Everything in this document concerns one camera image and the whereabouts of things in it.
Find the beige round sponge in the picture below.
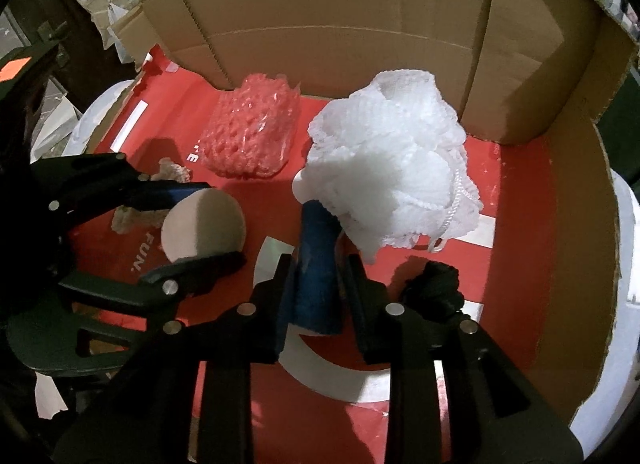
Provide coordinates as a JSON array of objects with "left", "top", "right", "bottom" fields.
[{"left": 161, "top": 187, "right": 247, "bottom": 265}]

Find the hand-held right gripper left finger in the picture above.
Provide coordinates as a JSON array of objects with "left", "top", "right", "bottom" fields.
[{"left": 52, "top": 254, "right": 301, "bottom": 464}]

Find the dark brown door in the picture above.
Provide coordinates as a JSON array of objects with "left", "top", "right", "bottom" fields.
[{"left": 0, "top": 0, "right": 136, "bottom": 115}]

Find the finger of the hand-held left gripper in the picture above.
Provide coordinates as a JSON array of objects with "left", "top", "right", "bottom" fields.
[
  {"left": 57, "top": 250, "right": 247, "bottom": 317},
  {"left": 30, "top": 153, "right": 216, "bottom": 225}
]

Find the cream knitted piece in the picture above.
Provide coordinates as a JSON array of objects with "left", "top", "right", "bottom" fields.
[{"left": 110, "top": 158, "right": 193, "bottom": 235}]

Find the door handle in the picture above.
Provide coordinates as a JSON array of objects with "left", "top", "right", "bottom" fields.
[{"left": 37, "top": 22, "right": 68, "bottom": 42}]

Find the red mesh bath loofah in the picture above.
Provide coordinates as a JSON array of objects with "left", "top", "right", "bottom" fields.
[{"left": 200, "top": 72, "right": 301, "bottom": 179}]

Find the blue sponge cloth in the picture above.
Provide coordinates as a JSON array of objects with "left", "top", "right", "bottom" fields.
[{"left": 292, "top": 199, "right": 343, "bottom": 336}]

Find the cardboard box red inside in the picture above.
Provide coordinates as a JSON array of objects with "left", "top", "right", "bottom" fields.
[{"left": 85, "top": 0, "right": 640, "bottom": 425}]

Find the white mesh bath loofah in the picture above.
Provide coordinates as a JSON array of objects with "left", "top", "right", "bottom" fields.
[{"left": 292, "top": 69, "right": 485, "bottom": 265}]

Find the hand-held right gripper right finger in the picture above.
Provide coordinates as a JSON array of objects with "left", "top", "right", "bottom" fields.
[{"left": 345, "top": 254, "right": 585, "bottom": 464}]

